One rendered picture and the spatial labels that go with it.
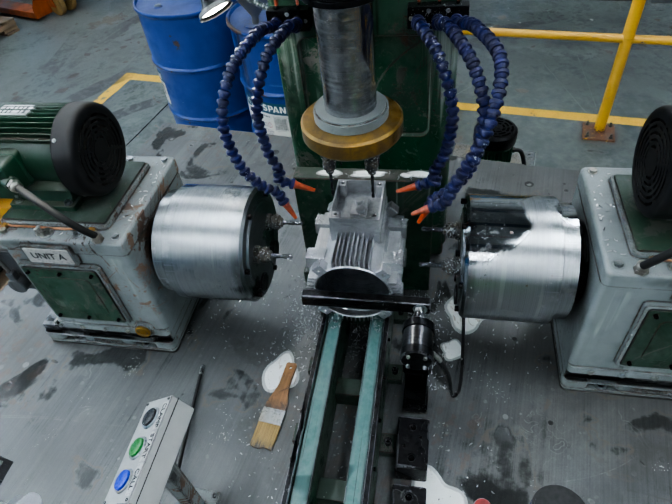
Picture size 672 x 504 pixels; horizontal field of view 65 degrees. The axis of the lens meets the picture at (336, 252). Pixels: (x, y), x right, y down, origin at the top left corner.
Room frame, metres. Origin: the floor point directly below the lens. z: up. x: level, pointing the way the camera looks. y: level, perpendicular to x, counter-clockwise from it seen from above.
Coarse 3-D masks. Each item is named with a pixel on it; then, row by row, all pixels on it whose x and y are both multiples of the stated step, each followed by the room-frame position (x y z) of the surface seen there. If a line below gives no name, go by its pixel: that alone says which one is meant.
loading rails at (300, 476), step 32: (352, 320) 0.76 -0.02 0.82; (384, 320) 0.66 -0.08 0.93; (320, 352) 0.61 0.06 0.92; (384, 352) 0.58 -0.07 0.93; (320, 384) 0.54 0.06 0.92; (352, 384) 0.57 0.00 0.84; (384, 384) 0.55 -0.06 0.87; (320, 416) 0.47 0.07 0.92; (320, 448) 0.42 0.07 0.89; (352, 448) 0.40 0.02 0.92; (384, 448) 0.44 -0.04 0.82; (288, 480) 0.36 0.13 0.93; (320, 480) 0.38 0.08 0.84; (352, 480) 0.35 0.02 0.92
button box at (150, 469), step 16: (160, 400) 0.46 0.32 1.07; (176, 400) 0.45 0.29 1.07; (160, 416) 0.42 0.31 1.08; (176, 416) 0.43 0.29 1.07; (144, 432) 0.41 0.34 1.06; (160, 432) 0.40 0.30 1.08; (176, 432) 0.40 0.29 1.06; (128, 448) 0.39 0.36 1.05; (144, 448) 0.37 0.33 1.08; (160, 448) 0.37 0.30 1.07; (176, 448) 0.38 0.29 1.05; (128, 464) 0.36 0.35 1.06; (144, 464) 0.35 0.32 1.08; (160, 464) 0.35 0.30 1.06; (128, 480) 0.33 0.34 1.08; (144, 480) 0.33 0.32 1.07; (160, 480) 0.33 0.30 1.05; (112, 496) 0.32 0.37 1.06; (128, 496) 0.30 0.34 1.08; (144, 496) 0.31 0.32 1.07; (160, 496) 0.31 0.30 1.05
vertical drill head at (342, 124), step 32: (320, 32) 0.79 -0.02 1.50; (352, 32) 0.76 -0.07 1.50; (320, 64) 0.80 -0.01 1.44; (352, 64) 0.76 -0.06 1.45; (352, 96) 0.76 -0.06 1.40; (384, 96) 0.83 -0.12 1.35; (320, 128) 0.78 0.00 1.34; (352, 128) 0.74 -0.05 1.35; (384, 128) 0.76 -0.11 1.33; (352, 160) 0.72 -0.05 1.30
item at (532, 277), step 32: (448, 224) 0.77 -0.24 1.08; (480, 224) 0.68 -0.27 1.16; (512, 224) 0.66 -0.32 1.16; (544, 224) 0.65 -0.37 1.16; (576, 224) 0.65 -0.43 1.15; (480, 256) 0.63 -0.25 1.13; (512, 256) 0.61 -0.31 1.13; (544, 256) 0.60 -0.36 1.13; (576, 256) 0.60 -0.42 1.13; (480, 288) 0.59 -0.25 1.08; (512, 288) 0.58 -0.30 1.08; (544, 288) 0.57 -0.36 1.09; (576, 288) 0.57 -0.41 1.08; (512, 320) 0.59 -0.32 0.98; (544, 320) 0.56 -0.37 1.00
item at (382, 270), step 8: (328, 208) 0.87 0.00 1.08; (392, 208) 0.83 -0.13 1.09; (392, 216) 0.83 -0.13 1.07; (320, 264) 0.69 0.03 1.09; (384, 264) 0.67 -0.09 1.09; (320, 272) 0.69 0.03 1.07; (376, 272) 0.66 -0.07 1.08; (384, 272) 0.66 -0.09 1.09; (328, 312) 0.69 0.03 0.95; (384, 312) 0.66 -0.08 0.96
